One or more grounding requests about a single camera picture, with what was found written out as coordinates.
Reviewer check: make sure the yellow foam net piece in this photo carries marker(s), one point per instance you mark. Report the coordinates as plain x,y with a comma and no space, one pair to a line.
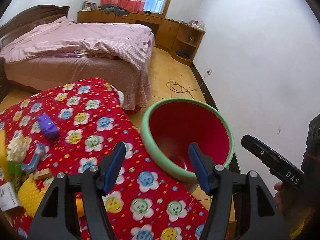
30,196

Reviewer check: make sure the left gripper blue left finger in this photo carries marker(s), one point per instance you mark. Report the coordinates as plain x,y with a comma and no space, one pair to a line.
110,167

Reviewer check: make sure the white foam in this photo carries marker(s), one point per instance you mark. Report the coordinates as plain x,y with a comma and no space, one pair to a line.
17,149

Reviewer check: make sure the items on corner shelf top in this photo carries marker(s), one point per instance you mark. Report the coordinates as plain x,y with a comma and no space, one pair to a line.
197,24

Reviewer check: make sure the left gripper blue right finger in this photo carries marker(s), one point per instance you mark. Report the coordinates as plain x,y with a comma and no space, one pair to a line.
203,168

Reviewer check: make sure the dark wooden headboard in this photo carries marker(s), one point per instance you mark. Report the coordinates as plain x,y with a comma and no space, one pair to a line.
29,19

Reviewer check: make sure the yellow foam net sheet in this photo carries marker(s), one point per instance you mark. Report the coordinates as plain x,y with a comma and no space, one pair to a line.
3,156

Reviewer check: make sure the red smiley flower blanket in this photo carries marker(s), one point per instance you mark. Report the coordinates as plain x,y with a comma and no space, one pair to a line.
145,202

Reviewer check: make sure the red bin with green rim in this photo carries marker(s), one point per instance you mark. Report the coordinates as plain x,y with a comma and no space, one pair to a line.
169,126

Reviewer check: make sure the right hand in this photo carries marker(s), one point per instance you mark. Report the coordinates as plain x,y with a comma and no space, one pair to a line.
300,210

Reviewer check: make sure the blue toothpaste tube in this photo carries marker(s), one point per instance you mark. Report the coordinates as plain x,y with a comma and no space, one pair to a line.
32,165

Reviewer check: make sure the white medicine box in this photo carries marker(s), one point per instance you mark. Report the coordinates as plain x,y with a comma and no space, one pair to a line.
8,197

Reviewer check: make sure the purple wrapper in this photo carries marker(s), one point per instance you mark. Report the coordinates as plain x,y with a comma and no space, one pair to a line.
47,126

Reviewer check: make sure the dark clothes on desk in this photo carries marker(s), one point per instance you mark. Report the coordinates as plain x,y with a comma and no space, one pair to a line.
113,8

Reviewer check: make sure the books on desk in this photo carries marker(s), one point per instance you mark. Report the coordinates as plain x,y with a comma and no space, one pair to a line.
87,6

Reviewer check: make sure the small wooden block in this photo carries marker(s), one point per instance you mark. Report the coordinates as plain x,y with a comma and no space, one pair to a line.
42,174

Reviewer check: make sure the long wooden desk cabinet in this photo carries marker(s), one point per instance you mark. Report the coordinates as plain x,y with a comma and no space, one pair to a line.
179,39

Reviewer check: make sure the orange plastic bag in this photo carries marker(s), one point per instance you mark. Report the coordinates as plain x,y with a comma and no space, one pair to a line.
80,208

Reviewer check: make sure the green wrapper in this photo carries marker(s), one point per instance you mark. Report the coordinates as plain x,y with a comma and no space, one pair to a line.
15,173

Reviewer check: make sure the bed with pink duvet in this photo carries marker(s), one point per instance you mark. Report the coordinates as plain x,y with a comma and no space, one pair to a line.
61,52

